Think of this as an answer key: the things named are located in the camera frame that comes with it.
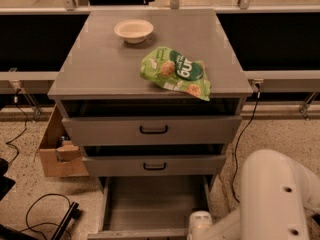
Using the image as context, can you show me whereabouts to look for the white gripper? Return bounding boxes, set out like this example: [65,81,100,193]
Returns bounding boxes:
[187,211,213,240]

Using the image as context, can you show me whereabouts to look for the grey bottom drawer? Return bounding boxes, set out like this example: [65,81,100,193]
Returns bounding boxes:
[88,176,210,240]

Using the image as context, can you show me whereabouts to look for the grey drawer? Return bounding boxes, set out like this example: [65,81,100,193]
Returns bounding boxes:
[62,116,241,146]
[83,155,226,177]
[88,176,210,240]

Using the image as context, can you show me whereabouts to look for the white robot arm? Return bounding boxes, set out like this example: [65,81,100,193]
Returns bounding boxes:
[187,149,320,240]

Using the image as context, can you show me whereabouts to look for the grey middle drawer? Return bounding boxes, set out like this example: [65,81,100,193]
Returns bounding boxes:
[83,155,226,177]

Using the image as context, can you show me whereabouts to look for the grey top drawer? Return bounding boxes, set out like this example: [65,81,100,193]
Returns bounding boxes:
[62,116,241,146]

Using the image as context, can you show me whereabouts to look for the grey drawer cabinet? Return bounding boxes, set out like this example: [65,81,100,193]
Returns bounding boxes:
[47,9,254,192]

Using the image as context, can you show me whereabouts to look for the black stand leg left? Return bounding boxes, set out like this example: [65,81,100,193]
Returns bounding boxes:
[51,202,82,240]

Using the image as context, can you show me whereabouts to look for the brown cardboard box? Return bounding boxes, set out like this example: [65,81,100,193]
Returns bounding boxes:
[38,107,88,177]

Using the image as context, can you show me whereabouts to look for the green snack bag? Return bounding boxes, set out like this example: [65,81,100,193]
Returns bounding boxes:
[140,46,211,101]

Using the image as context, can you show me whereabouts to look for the black object left edge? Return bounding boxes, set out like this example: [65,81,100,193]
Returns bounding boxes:
[0,158,15,201]

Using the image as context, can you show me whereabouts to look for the white paper bowl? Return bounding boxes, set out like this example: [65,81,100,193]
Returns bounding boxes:
[114,19,154,44]

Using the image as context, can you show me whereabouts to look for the black power cable right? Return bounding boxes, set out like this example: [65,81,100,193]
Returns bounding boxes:
[231,83,262,203]

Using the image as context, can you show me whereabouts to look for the black cable floor loop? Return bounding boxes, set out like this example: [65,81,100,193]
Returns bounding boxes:
[21,193,71,240]

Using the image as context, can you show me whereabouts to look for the black cable left wall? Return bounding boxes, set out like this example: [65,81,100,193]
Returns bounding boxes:
[5,87,30,165]

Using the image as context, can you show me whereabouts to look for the metal railing frame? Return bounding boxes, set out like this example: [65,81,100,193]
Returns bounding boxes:
[1,0,319,101]

